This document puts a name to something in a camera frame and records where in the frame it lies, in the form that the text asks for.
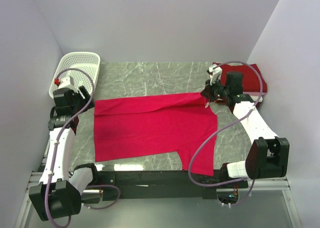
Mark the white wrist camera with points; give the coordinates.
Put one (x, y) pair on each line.
(215, 73)
(65, 82)

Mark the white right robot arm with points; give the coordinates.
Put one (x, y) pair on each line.
(269, 154)

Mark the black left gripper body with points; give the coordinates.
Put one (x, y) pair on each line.
(79, 104)

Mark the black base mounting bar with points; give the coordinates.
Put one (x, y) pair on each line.
(154, 185)

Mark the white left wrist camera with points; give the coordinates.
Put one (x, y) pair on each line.
(65, 82)

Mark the bright red t-shirt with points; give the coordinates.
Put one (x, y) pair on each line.
(132, 127)

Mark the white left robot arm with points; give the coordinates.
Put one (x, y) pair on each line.
(59, 195)

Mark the aluminium frame rail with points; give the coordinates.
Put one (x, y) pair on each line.
(268, 184)

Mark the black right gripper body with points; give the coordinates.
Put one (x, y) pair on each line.
(216, 91)

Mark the white plastic basket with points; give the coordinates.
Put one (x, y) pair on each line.
(89, 62)

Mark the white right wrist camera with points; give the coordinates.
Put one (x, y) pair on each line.
(215, 73)

